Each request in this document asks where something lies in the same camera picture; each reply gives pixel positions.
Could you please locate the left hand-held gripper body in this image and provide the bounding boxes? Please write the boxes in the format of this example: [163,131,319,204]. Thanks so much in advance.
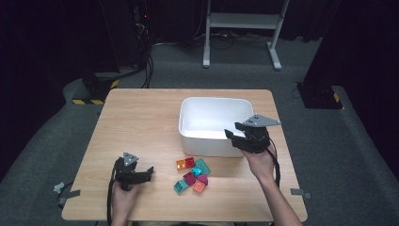
[114,152,149,192]

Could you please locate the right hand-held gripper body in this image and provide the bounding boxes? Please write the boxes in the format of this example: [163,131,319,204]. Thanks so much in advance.
[231,113,281,155]

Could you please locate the white plastic bin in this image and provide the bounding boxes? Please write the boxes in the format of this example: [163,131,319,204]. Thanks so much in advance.
[178,96,257,158]

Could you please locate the teal toy block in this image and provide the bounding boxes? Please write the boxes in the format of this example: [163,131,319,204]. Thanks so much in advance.
[173,179,189,195]

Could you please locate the magenta toy block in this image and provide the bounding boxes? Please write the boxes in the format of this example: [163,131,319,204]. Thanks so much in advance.
[183,171,198,186]

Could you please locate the green toy block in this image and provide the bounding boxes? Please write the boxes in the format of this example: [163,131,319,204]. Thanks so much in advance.
[195,158,212,176]

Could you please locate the coral toy block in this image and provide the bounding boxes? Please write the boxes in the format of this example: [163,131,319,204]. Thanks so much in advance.
[192,180,207,194]

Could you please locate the person's left hand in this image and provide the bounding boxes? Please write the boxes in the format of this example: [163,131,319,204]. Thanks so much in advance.
[110,181,143,218]

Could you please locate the person's right hand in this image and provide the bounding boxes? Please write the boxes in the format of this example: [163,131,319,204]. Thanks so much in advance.
[240,145,278,186]

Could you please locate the grey tape piece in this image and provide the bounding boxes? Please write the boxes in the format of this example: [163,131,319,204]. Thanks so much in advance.
[57,188,82,205]
[290,187,312,201]

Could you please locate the black stand base striped tape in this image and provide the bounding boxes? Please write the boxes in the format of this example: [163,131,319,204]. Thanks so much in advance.
[72,72,120,106]

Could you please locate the white metal stand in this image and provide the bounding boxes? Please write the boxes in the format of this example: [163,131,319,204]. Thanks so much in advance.
[202,0,290,72]

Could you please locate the dark equipment rack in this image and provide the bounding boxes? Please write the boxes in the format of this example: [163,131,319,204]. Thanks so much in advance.
[100,0,154,69]

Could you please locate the black curtain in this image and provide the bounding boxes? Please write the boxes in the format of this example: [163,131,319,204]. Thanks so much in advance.
[302,0,399,177]
[0,0,120,186]

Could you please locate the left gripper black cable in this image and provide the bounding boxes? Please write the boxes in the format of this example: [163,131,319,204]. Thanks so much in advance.
[106,170,117,226]

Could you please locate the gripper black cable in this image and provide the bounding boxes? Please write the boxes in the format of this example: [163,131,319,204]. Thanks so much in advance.
[106,170,117,226]
[264,137,282,189]

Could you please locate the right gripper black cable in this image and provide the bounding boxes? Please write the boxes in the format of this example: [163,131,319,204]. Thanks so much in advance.
[264,137,282,189]

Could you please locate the black cables under stand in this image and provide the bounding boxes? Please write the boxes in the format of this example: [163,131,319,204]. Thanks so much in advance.
[153,29,274,51]

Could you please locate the black floor cable bundle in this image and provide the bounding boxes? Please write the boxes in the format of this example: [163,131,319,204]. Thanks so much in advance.
[139,53,155,89]

